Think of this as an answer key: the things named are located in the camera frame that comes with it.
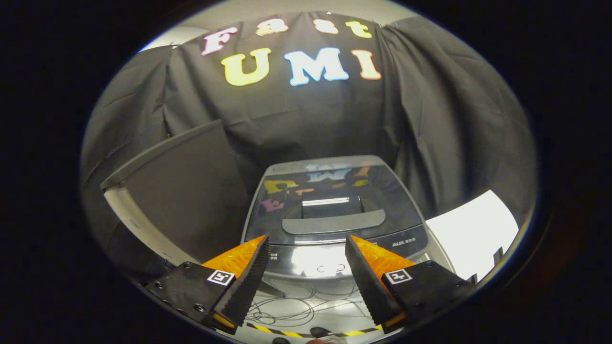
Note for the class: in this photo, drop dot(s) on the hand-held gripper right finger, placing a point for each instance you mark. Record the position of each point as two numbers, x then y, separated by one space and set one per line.
368 282

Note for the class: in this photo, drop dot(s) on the yellow black striped tape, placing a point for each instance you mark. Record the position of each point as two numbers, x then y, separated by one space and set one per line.
287 333

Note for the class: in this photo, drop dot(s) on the white board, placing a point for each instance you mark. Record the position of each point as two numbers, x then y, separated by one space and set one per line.
473 234

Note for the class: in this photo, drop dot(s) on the black backdrop cloth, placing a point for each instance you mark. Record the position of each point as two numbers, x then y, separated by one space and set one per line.
454 119

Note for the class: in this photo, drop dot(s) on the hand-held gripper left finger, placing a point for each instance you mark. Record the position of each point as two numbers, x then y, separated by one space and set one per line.
246 282

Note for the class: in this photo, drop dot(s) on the dark grey washing machine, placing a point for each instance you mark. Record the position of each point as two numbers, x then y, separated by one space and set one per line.
315 260

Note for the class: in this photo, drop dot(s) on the grey cabinet with dark top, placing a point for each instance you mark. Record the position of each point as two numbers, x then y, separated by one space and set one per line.
191 191

